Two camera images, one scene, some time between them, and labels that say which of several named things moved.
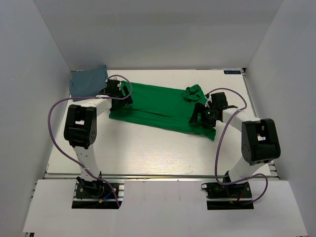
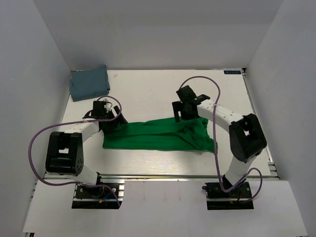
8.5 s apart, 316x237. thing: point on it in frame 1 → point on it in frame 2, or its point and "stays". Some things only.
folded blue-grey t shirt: x=88 y=83 stays
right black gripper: x=201 y=108 → x=177 y=106
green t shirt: x=165 y=107 → x=161 y=134
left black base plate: x=96 y=194 stays
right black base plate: x=236 y=196 stays
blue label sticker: x=232 y=72 stays
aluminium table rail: x=226 y=176 stays
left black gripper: x=124 y=102 → x=120 y=120
